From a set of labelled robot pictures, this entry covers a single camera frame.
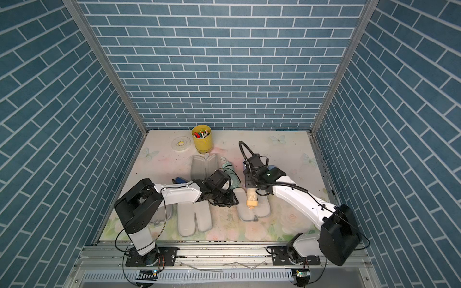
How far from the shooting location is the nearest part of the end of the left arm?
2.24 feet

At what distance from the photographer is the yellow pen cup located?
1.01 m

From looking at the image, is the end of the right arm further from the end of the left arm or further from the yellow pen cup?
the yellow pen cup
